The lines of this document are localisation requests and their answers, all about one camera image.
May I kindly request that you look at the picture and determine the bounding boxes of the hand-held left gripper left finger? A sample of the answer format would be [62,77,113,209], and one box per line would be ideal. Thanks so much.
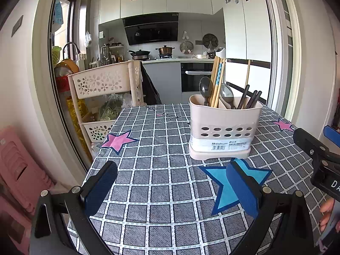
[29,160,119,255]

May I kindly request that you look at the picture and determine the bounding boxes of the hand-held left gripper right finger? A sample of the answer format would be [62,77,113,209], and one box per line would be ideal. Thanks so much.
[226,161,318,255]

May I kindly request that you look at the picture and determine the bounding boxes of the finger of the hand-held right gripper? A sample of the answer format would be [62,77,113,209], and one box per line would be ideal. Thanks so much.
[293,128,330,155]
[323,125,340,145]

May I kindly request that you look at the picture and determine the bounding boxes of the beige plastic utensil holder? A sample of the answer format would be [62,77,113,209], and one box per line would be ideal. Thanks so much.
[188,94,263,160]

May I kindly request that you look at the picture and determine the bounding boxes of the blue patterned chopstick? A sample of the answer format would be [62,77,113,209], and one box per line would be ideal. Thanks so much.
[215,58,224,108]

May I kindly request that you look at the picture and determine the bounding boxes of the person's right hand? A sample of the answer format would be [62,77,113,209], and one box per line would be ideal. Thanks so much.
[319,199,338,233]

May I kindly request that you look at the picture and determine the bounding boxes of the grey checkered tablecloth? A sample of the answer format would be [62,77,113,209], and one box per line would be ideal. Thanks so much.
[66,103,340,255]

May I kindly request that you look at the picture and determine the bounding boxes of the gold patterned bag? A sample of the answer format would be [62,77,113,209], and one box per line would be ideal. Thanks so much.
[66,97,88,149]

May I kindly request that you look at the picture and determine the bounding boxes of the green vegetables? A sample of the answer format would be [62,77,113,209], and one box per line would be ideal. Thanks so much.
[98,93,132,121]

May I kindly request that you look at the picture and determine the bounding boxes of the pink plastic stool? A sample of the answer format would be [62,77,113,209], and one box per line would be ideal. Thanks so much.
[0,126,57,255]

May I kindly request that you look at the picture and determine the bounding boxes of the beige plastic storage cart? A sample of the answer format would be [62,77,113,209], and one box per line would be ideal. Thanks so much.
[67,60,145,152]

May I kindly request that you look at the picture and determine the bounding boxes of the black bag on trolley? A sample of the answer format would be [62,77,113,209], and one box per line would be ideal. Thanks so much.
[140,63,162,105]

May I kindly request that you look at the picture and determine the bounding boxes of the red plastic basin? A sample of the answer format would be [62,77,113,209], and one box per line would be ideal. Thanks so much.
[56,76,70,92]

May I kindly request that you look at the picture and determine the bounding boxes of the black built-in oven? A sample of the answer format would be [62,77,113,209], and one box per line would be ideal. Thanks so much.
[180,62,214,93]

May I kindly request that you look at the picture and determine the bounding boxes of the grey kitchen counter cabinet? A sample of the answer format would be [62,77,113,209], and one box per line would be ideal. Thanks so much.
[142,61,182,104]

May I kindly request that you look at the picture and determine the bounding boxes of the white refrigerator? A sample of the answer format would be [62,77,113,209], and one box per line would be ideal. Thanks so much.
[222,0,273,105]

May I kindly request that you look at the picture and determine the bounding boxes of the glass jar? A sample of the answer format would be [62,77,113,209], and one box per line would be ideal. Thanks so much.
[101,45,112,66]

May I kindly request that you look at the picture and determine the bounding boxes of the black wok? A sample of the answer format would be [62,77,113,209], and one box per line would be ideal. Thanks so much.
[127,49,151,59]

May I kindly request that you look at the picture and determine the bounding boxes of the large round hanging rack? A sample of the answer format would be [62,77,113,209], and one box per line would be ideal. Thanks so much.
[202,33,219,47]

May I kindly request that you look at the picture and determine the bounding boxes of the green plastic basket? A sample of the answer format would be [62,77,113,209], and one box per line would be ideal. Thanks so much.
[52,46,62,65]

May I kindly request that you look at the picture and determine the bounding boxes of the metal kitchen faucet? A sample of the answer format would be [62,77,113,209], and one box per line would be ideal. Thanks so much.
[62,42,81,61]

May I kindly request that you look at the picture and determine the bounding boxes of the copper cooking pot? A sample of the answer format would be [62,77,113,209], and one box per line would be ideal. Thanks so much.
[155,45,175,56]

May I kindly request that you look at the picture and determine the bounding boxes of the small round hanging rack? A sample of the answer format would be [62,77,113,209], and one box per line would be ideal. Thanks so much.
[179,40,194,54]

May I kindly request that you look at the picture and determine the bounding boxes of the black range hood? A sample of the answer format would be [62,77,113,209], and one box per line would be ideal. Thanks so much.
[122,12,179,46]

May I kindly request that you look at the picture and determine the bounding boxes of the grey wall switch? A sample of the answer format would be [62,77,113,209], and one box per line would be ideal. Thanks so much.
[11,15,24,38]

